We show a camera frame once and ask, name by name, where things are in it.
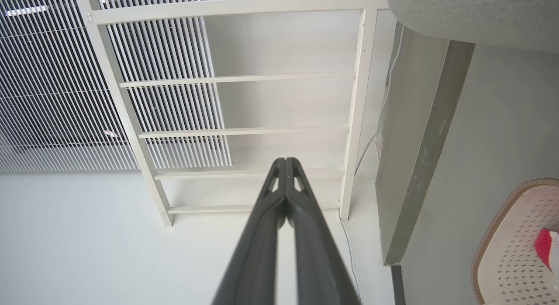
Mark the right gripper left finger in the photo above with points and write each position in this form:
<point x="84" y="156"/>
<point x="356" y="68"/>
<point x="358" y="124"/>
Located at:
<point x="253" y="261"/>

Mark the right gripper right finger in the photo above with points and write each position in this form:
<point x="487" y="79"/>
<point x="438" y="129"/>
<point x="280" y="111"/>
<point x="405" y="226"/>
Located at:
<point x="319" y="261"/>

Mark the white perforated laundry basket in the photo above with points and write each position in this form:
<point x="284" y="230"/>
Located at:
<point x="506" y="252"/>

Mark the black baseboard strip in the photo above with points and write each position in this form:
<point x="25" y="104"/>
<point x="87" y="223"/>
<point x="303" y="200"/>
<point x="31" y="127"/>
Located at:
<point x="398" y="287"/>

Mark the raised concrete step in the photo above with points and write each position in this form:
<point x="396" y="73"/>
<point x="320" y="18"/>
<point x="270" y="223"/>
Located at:
<point x="415" y="121"/>

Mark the red garment with white stripes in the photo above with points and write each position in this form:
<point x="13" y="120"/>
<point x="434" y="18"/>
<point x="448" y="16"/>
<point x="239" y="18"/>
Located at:
<point x="546" y="248"/>

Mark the white metal railing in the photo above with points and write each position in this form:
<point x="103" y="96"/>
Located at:
<point x="236" y="5"/>

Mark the ceiling light strip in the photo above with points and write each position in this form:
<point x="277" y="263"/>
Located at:
<point x="26" y="10"/>

